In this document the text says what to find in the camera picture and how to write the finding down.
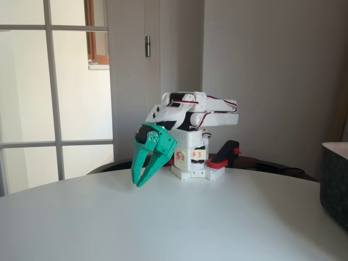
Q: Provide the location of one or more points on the green gripper black servo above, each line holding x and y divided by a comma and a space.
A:
162, 147

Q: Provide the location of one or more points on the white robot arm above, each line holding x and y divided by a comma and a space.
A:
217, 119

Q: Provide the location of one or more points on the dark grey felt basket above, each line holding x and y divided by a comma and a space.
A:
334, 185

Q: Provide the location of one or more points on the yellow note marked 5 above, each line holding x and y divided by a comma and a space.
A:
180, 156

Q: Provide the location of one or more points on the dark brown wooden chair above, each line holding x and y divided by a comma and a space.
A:
114, 164
261, 163

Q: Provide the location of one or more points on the yellow note marked F3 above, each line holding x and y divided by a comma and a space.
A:
198, 154

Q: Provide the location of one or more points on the metal door hinge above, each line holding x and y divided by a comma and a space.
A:
147, 46

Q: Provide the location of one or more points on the white glazed door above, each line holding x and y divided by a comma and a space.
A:
53, 81

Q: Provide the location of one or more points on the brown wooden window frame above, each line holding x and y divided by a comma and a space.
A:
92, 46

